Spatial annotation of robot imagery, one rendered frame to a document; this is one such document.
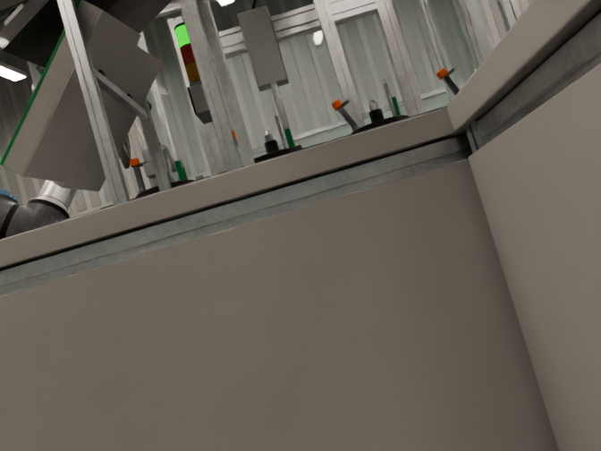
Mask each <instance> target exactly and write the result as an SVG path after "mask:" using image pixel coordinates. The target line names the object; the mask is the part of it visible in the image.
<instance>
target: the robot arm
mask: <svg viewBox="0 0 601 451"><path fill-rule="evenodd" d="M27 62H28V65H29V68H30V74H31V77H32V80H33V84H32V93H34V91H35V88H36V87H37V85H38V82H39V80H40V78H41V76H42V75H41V74H40V73H39V72H38V70H37V69H36V67H37V66H38V65H37V64H34V63H31V62H29V61H27ZM118 157H119V159H121V160H122V162H123V166H124V168H125V169H128V168H129V166H130V161H129V160H130V159H131V146H130V141H129V136H128V135H127V137H126V139H125V141H124V143H123V145H122V147H121V149H120V151H119V153H118ZM76 191H77V189H68V188H62V187H60V186H59V185H57V184H55V183H53V182H51V181H49V180H46V181H45V183H44V185H43V187H42V189H41V191H40V193H39V195H38V197H37V198H33V199H30V200H29V201H28V203H27V205H26V207H25V206H22V205H20V204H19V203H18V201H17V199H16V198H15V196H14V195H11V193H10V192H8V191H7V190H5V189H2V188H0V240H1V239H4V238H6V237H10V236H13V235H17V234H21V233H25V232H28V231H30V230H34V229H37V228H40V227H43V226H49V225H52V224H54V223H58V222H61V221H64V220H65V219H67V218H70V214H69V212H68V211H67V210H68V208H69V207H70V205H71V203H72V200H73V197H74V195H75V193H76Z"/></svg>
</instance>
